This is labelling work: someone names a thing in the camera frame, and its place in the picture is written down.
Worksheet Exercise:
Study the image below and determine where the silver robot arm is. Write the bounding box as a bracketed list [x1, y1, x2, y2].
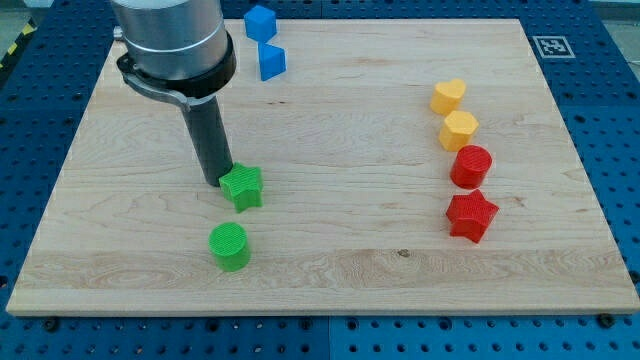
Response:
[111, 0, 236, 113]

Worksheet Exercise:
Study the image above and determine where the blue triangle block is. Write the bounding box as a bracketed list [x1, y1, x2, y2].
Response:
[258, 43, 287, 81]

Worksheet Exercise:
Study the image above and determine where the wooden board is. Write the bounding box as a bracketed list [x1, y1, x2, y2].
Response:
[7, 19, 639, 317]

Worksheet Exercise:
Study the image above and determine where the green star block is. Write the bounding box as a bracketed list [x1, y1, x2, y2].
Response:
[219, 162, 263, 213]

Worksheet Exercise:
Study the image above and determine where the green cylinder block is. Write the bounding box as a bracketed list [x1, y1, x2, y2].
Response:
[208, 222, 251, 272]

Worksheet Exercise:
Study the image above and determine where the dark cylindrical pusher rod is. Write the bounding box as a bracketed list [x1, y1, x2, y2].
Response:
[182, 95, 233, 187]

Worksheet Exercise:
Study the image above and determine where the yellow hexagon block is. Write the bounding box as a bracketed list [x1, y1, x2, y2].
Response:
[438, 110, 479, 152]

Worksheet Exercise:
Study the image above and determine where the yellow heart block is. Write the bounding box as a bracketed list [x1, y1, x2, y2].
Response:
[429, 78, 466, 115]

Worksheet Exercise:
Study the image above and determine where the red cylinder block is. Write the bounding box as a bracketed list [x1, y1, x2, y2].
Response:
[450, 145, 493, 189]

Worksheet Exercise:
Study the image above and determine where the red star block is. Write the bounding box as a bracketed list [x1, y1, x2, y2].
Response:
[446, 189, 499, 244]

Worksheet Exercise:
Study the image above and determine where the blue cube block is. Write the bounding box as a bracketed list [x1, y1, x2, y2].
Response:
[244, 5, 277, 43]

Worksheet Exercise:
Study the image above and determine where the white fiducial marker tag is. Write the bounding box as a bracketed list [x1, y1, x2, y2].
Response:
[532, 35, 575, 59]

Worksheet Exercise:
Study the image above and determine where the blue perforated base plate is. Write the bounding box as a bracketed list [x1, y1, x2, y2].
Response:
[1, 0, 639, 359]

